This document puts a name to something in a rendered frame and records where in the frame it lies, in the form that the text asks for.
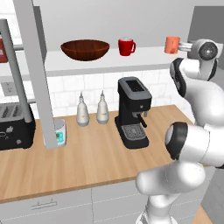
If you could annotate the black toaster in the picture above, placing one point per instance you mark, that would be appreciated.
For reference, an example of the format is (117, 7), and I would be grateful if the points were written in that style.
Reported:
(14, 131)

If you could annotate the red box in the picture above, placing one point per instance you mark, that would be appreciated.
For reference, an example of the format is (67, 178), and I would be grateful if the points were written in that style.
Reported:
(2, 51)

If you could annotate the white grey bottle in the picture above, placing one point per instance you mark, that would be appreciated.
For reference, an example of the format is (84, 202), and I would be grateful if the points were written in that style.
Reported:
(102, 112)
(82, 113)

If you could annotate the orange cup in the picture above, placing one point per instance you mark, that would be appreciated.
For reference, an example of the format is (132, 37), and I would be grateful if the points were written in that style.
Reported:
(171, 44)

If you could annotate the black coffee machine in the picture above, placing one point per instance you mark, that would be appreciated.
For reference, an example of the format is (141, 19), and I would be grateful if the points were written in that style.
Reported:
(132, 110)

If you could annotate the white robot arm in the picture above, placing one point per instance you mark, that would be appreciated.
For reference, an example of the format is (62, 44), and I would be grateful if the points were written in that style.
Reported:
(192, 151)

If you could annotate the grey drawer front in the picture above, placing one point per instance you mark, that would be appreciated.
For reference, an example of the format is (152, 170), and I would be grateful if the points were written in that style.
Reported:
(58, 210)

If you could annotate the brown wooden bowl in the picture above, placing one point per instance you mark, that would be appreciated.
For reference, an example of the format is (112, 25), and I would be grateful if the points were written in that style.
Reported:
(85, 51)

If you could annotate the red mug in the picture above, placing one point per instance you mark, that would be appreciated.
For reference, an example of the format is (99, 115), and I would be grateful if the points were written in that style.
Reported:
(125, 47)

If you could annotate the wide grey cabinet door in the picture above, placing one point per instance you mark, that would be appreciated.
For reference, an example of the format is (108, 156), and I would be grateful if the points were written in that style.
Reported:
(38, 73)

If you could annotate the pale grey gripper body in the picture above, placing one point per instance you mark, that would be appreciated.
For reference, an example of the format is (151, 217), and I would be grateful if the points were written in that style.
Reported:
(185, 46)

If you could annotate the grey tall cabinet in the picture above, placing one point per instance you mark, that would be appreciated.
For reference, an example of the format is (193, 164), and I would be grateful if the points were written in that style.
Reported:
(214, 198)

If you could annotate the white wall socket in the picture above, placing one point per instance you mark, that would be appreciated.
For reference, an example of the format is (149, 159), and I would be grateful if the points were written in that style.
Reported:
(8, 88)

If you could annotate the grey open wall cabinet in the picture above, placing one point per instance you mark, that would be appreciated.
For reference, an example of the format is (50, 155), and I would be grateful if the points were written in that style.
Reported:
(116, 62)

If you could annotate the grey base cabinet front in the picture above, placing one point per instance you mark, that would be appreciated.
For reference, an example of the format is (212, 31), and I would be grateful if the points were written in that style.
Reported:
(116, 204)

